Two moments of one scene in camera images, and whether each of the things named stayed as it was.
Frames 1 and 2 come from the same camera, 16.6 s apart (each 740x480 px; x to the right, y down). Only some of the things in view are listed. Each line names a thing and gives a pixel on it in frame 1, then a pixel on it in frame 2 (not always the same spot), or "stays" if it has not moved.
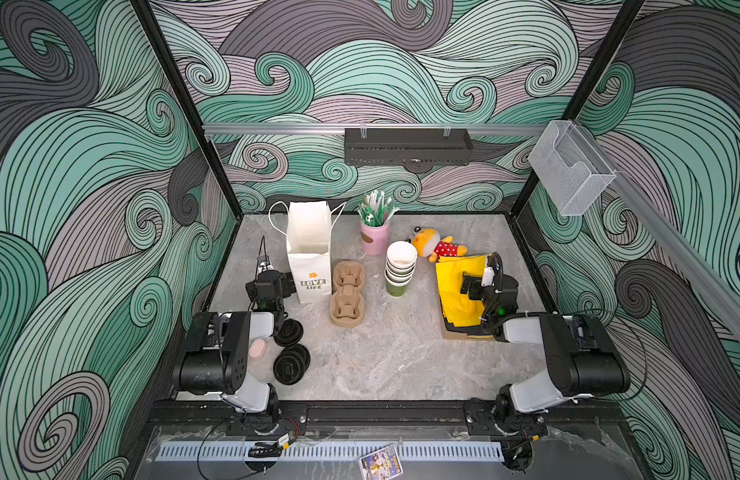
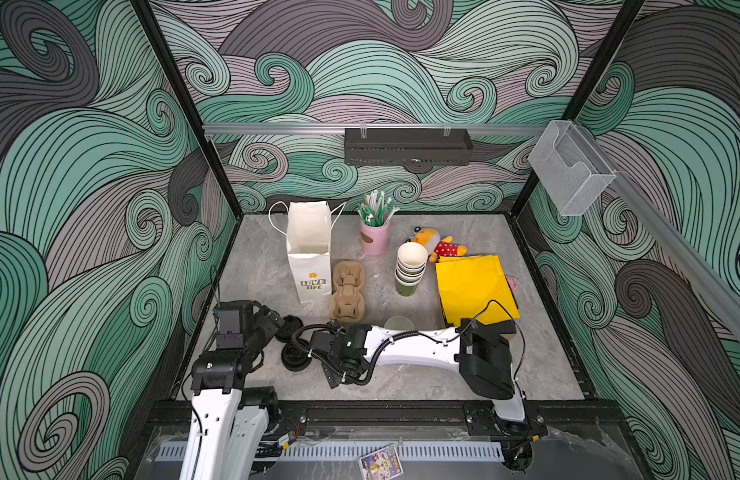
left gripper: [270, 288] to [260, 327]
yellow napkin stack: [456, 306] stays
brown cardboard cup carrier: [347, 306] stays
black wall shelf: [417, 148] stays
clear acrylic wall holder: [571, 169] stays
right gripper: [475, 289] to [313, 349]
